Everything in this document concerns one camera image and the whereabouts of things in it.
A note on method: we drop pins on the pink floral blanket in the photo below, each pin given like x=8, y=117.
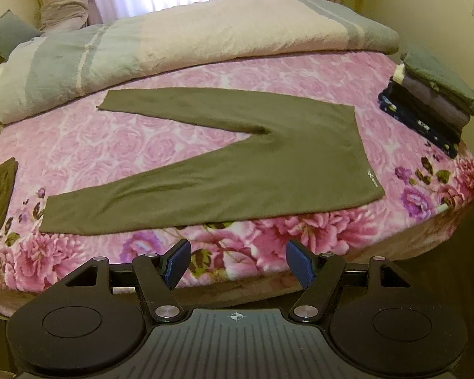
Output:
x=142, y=142

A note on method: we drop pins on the folded navy printed garment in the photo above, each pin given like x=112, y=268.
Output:
x=426, y=136

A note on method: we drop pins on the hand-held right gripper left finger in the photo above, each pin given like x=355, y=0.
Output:
x=180, y=262

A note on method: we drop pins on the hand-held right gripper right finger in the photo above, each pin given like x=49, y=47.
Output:
x=296, y=262

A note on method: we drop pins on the folded green garment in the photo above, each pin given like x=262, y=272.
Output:
x=434, y=71

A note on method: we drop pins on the grey pillow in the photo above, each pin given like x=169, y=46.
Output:
x=8, y=33

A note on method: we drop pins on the folded black garment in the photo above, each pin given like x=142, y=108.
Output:
x=418, y=114

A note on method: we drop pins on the olive green pants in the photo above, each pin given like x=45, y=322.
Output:
x=300, y=158

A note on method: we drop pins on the folded grey garment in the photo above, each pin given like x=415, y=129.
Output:
x=434, y=102

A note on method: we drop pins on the grey beige striped quilt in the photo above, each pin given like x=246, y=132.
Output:
x=201, y=35

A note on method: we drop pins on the beige folded towel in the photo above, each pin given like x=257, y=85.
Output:
x=63, y=12

